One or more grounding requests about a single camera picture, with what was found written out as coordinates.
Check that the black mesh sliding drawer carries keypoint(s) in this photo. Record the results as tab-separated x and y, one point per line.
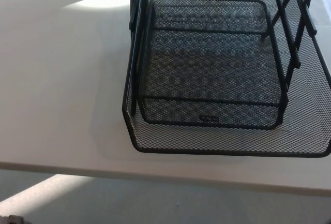
181	143

